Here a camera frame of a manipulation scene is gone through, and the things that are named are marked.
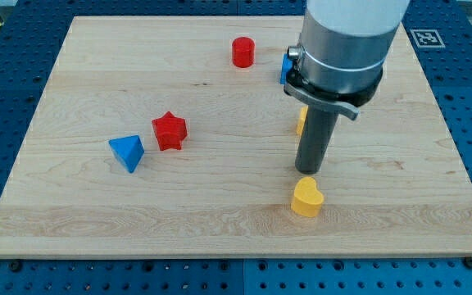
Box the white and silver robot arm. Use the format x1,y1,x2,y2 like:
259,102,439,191
284,0,410,120

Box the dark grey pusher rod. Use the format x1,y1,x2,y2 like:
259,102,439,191
295,107,338,175

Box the yellow hexagon block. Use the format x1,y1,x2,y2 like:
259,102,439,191
296,106,308,136

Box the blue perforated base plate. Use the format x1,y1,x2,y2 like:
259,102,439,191
0,0,472,294

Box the yellow heart block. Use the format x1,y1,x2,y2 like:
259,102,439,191
290,176,325,218

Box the blue cube block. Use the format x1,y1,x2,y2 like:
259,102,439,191
279,53,293,84

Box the white fiducial marker tag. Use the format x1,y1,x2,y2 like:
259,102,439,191
411,29,445,48

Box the red cylinder block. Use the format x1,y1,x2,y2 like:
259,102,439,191
232,37,255,68

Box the red star block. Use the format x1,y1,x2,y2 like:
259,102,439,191
152,111,188,151

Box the light wooden board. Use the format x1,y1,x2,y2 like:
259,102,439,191
0,16,472,259

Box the blue triangle block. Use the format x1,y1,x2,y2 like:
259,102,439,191
108,135,144,173

